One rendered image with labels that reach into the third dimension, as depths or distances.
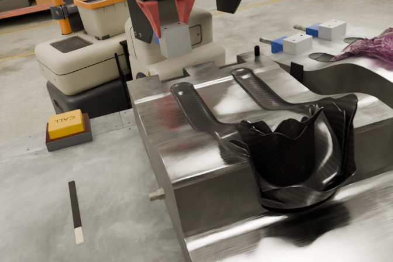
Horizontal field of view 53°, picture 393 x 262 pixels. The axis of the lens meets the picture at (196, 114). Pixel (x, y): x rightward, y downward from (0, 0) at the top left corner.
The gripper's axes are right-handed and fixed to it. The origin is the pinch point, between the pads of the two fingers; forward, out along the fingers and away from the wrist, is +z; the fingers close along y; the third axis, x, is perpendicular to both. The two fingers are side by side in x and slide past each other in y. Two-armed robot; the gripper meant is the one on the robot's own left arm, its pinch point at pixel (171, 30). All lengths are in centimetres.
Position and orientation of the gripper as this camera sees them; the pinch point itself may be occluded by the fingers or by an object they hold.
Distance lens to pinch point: 76.6
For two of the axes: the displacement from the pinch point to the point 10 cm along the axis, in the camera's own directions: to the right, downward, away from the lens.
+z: 1.3, 8.7, 4.8
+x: -4.2, -3.9, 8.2
